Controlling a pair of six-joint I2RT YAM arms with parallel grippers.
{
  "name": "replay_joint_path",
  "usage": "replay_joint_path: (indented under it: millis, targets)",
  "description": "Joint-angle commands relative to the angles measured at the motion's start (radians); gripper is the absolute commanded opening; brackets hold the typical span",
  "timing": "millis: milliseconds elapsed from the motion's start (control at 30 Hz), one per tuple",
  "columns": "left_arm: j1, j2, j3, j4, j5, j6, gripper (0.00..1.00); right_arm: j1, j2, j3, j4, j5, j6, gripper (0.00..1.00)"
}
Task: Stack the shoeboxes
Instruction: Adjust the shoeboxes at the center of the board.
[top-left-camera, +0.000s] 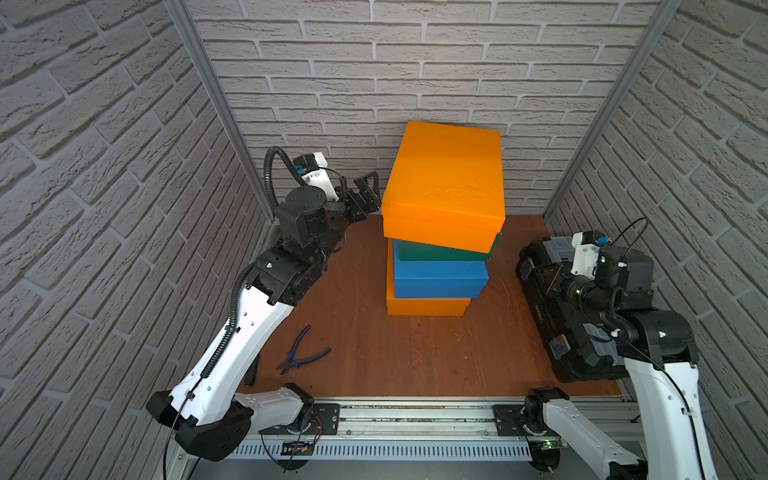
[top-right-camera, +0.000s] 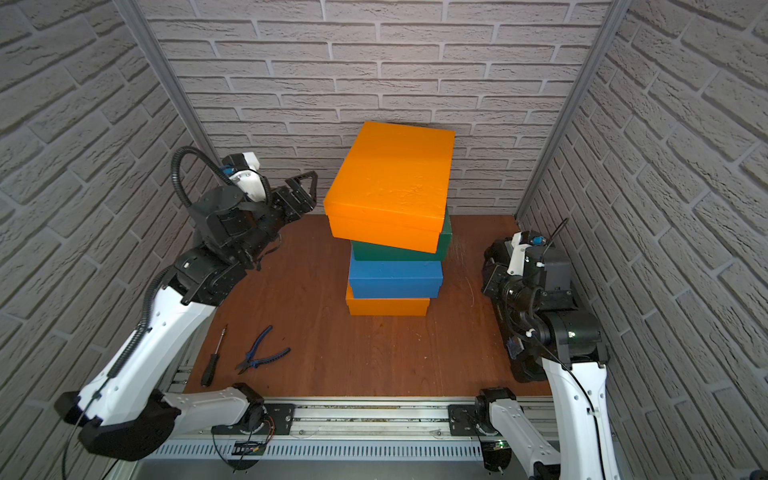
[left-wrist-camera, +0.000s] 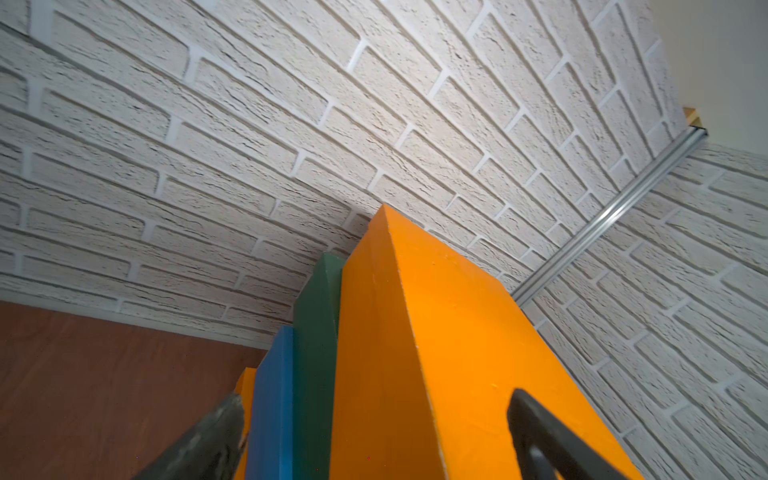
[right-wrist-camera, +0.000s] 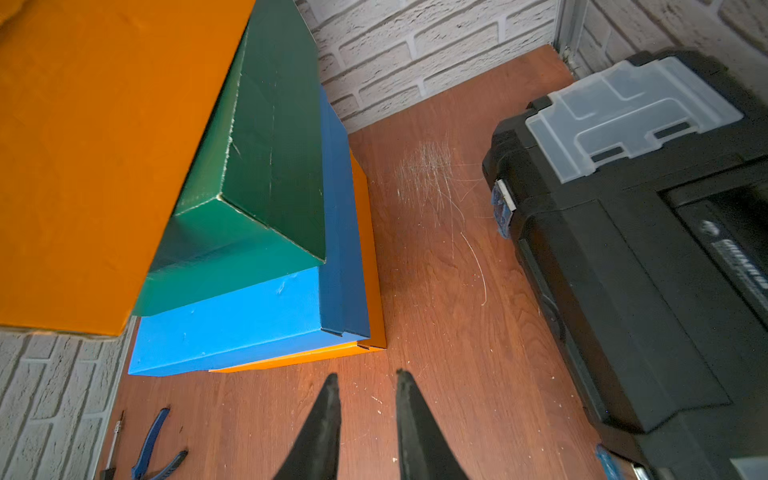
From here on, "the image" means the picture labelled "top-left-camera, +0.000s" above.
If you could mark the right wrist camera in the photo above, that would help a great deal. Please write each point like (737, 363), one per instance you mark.
(614, 262)

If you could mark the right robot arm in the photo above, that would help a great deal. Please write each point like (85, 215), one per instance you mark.
(661, 359)

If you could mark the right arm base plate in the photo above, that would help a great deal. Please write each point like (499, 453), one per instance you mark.
(517, 420)

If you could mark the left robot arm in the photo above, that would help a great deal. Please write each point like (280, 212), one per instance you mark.
(202, 412)

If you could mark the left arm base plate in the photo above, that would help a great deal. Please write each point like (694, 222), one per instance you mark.
(324, 418)

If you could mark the corner aluminium post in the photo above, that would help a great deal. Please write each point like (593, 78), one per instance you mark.
(650, 38)
(195, 46)

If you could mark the right corner aluminium post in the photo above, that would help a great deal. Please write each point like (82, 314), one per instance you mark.
(650, 38)

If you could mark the black plastic toolbox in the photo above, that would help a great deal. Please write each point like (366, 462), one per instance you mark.
(578, 350)

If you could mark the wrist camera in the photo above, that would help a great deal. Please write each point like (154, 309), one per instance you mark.
(614, 262)
(309, 169)

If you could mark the aluminium front rail frame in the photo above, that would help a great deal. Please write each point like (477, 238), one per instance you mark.
(432, 430)

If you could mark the blue shoebox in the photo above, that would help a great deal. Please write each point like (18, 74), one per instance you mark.
(438, 279)

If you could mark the left corner aluminium post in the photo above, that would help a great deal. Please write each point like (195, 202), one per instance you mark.
(195, 46)

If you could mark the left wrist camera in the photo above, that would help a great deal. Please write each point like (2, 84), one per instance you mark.
(309, 169)

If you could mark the orange shoebox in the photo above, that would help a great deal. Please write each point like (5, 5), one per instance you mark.
(418, 307)
(446, 188)

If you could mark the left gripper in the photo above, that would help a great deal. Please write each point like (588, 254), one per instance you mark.
(354, 198)

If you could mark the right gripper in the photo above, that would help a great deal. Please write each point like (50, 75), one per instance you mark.
(556, 275)

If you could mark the green shoebox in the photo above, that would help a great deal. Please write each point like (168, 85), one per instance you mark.
(412, 251)

